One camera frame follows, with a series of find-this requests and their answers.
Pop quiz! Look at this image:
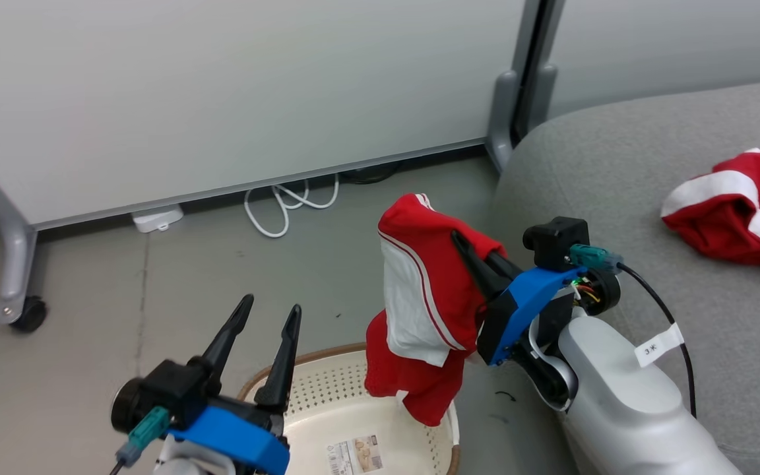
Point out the large white partition panel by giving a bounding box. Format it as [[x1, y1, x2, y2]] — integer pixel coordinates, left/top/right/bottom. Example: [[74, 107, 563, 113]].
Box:
[[0, 0, 544, 232]]

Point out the white cable label tag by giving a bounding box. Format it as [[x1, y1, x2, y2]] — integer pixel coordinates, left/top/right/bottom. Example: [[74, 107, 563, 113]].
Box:
[[633, 323, 685, 368]]

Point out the grey partition foot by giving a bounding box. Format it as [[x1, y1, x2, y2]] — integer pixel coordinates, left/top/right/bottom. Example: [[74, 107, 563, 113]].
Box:
[[485, 69, 520, 174], [524, 63, 558, 134]]

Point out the beige plastic laundry basket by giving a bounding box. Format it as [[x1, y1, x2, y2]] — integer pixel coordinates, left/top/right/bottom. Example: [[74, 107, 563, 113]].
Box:
[[237, 342, 462, 475]]

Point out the black caster wheel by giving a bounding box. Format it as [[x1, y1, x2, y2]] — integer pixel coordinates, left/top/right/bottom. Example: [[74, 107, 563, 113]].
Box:
[[9, 296, 48, 333]]

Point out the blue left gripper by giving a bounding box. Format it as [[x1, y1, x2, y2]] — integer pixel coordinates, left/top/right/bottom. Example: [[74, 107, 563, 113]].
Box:
[[169, 294, 302, 475]]

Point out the white looped cable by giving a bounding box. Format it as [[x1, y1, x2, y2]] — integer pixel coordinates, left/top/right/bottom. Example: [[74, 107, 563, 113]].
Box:
[[243, 173, 340, 239]]

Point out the red jersey with white panel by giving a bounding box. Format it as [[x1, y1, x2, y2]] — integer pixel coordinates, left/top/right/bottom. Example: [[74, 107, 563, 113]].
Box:
[[363, 192, 507, 428]]

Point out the narrow white partition panel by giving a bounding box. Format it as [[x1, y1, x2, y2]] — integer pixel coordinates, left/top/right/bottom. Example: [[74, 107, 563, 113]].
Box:
[[547, 0, 760, 121]]

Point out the teal left camera plug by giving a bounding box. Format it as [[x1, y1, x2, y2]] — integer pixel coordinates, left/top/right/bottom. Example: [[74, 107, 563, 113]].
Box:
[[115, 405, 172, 468]]

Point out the teal camera plug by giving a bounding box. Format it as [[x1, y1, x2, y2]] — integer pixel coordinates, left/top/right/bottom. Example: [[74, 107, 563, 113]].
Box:
[[569, 243, 623, 275], [115, 405, 172, 468]]

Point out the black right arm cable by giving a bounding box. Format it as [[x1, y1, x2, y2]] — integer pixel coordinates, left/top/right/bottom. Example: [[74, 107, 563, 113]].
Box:
[[616, 263, 698, 419]]

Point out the red garment with white band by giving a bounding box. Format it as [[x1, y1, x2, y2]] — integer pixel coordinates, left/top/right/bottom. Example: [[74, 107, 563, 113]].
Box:
[[660, 148, 760, 273]]

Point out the black floor cable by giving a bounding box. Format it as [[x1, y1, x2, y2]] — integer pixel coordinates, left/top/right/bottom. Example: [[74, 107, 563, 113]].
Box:
[[340, 161, 405, 185]]

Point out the white power adapter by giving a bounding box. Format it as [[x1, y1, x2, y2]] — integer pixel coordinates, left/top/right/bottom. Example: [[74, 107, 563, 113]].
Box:
[[132, 204, 185, 234]]

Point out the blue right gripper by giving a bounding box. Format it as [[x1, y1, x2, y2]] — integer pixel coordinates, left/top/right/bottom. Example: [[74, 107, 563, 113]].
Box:
[[451, 230, 585, 367]]

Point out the teal right camera plug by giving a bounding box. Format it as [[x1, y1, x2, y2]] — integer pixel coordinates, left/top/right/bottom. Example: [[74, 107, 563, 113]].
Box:
[[569, 243, 623, 275]]

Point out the grey fabric sofa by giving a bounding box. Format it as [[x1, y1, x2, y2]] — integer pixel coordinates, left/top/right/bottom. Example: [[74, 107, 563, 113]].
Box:
[[454, 78, 760, 475]]

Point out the printed basket sticker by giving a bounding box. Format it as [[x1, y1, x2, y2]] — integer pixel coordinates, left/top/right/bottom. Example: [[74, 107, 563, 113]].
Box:
[[326, 434, 385, 475]]

